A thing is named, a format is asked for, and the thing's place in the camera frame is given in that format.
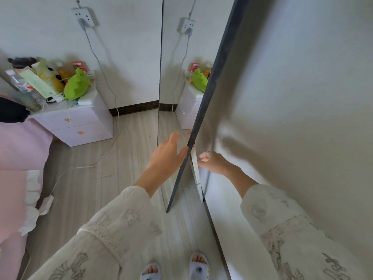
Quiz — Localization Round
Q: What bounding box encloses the person's left hand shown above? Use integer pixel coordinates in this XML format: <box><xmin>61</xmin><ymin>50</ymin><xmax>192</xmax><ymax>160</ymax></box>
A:
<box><xmin>145</xmin><ymin>131</ymin><xmax>189</xmax><ymax>180</ymax></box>

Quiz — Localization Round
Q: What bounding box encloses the person's right hand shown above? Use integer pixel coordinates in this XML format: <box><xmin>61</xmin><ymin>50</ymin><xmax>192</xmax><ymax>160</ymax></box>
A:
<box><xmin>197</xmin><ymin>150</ymin><xmax>235</xmax><ymax>176</ymax></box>

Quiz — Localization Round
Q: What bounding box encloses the black-framed mirror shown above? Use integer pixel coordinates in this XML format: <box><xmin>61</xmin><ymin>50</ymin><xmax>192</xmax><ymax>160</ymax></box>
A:
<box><xmin>157</xmin><ymin>0</ymin><xmax>252</xmax><ymax>214</ymax></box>

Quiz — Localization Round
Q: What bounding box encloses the person's left forearm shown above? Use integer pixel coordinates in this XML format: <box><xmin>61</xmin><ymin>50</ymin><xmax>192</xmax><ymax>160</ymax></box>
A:
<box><xmin>28</xmin><ymin>169</ymin><xmax>164</xmax><ymax>280</ymax></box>

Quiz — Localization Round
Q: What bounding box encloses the person's right forearm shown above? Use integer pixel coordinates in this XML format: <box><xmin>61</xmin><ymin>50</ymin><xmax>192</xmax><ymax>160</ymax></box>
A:
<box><xmin>223</xmin><ymin>166</ymin><xmax>371</xmax><ymax>280</ymax></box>

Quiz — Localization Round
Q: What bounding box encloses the dark brown skirting board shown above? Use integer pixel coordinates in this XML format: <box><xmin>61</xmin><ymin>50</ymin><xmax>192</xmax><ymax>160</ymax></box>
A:
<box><xmin>109</xmin><ymin>100</ymin><xmax>159</xmax><ymax>117</ymax></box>

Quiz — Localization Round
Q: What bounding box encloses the white nightstand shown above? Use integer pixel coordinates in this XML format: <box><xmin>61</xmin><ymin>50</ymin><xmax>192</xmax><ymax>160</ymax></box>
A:
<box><xmin>28</xmin><ymin>81</ymin><xmax>114</xmax><ymax>148</ymax></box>

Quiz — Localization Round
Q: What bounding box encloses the white flat box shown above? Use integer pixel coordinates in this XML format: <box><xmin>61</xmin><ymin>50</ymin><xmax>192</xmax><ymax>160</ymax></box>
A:
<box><xmin>77</xmin><ymin>84</ymin><xmax>98</xmax><ymax>106</ymax></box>

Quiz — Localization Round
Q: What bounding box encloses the white printed slipper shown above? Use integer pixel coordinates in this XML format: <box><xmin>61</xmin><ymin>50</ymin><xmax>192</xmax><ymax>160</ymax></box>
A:
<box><xmin>189</xmin><ymin>252</ymin><xmax>210</xmax><ymax>280</ymax></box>
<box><xmin>139</xmin><ymin>262</ymin><xmax>161</xmax><ymax>280</ymax></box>

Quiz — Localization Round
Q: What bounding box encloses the yellow green toy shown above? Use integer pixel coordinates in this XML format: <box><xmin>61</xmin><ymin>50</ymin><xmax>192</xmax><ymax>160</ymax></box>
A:
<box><xmin>63</xmin><ymin>68</ymin><xmax>91</xmax><ymax>100</ymax></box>

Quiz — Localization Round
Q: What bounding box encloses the orange small bottle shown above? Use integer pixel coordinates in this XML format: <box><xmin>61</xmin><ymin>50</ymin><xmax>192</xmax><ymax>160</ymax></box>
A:
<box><xmin>55</xmin><ymin>62</ymin><xmax>73</xmax><ymax>81</ymax></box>

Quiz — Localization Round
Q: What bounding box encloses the bed with pink bedding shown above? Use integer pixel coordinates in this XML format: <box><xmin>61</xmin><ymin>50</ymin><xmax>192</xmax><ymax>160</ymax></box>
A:
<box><xmin>0</xmin><ymin>96</ymin><xmax>54</xmax><ymax>280</ymax></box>

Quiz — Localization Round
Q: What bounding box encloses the white green cosmetic tube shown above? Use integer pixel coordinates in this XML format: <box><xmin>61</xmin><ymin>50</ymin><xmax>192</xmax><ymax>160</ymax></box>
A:
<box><xmin>19</xmin><ymin>68</ymin><xmax>63</xmax><ymax>102</ymax></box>

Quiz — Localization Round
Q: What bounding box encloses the black garment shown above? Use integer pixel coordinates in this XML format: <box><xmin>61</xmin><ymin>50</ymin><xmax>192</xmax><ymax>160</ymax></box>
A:
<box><xmin>0</xmin><ymin>97</ymin><xmax>31</xmax><ymax>123</ymax></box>

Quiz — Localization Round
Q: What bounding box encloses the clear plastic bottle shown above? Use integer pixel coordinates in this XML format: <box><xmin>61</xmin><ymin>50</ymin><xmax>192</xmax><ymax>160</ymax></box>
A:
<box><xmin>5</xmin><ymin>69</ymin><xmax>41</xmax><ymax>112</ymax></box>

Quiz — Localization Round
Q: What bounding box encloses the black plush headband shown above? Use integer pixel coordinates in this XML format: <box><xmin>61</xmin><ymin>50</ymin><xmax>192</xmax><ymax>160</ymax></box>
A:
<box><xmin>7</xmin><ymin>56</ymin><xmax>38</xmax><ymax>69</ymax></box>

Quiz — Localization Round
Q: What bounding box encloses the white charger cable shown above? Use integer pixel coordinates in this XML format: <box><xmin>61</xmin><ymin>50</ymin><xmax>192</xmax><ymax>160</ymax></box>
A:
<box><xmin>49</xmin><ymin>26</ymin><xmax>122</xmax><ymax>196</ymax></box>

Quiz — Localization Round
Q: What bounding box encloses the white wall power socket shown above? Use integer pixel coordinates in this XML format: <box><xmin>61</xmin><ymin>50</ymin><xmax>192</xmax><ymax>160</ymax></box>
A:
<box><xmin>71</xmin><ymin>7</ymin><xmax>96</xmax><ymax>28</ymax></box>

